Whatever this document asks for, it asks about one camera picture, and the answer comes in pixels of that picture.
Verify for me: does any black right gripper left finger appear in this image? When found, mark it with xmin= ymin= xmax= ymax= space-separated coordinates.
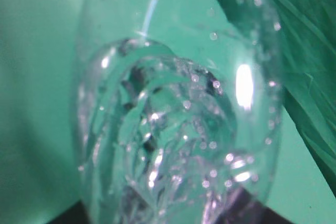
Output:
xmin=41 ymin=200 xmax=87 ymax=224

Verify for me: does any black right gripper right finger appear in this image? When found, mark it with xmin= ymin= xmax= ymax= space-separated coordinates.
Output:
xmin=230 ymin=187 xmax=278 ymax=223

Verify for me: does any clear plastic water bottle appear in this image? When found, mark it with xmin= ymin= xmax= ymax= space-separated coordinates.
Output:
xmin=72 ymin=0 xmax=282 ymax=223

